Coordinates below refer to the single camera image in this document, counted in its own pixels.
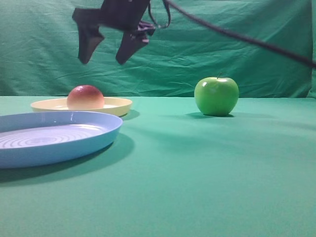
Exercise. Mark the green tablecloth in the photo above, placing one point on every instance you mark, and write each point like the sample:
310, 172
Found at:
173, 172

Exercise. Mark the blue plastic plate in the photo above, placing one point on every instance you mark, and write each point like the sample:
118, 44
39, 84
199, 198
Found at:
41, 138

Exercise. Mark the green apple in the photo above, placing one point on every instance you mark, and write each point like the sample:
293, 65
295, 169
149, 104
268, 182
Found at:
216, 96

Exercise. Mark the green cloth backdrop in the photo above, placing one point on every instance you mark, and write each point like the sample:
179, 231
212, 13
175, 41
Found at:
39, 50

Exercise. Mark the yellow red bread bun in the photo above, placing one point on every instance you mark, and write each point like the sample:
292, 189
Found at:
85, 97

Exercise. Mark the yellow plastic plate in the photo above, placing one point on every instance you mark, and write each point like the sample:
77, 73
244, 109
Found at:
113, 105

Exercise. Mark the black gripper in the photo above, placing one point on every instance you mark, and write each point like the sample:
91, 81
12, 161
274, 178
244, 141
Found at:
123, 15

